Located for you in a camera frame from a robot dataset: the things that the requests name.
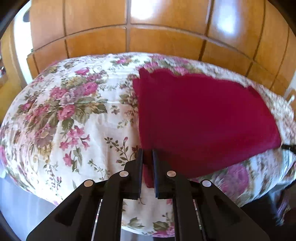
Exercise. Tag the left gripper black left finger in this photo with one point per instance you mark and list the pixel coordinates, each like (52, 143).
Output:
(93, 210)

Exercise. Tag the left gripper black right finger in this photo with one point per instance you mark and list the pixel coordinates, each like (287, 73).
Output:
(201, 210)

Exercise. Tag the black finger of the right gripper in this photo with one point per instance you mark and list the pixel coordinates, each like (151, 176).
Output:
(291, 148)

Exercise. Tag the dark red sweater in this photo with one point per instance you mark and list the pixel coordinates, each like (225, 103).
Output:
(199, 124)

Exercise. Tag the floral bedspread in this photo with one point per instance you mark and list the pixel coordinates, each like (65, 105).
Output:
(78, 120)

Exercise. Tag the wooden headboard panel wall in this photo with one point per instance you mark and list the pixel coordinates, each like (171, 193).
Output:
(251, 38)

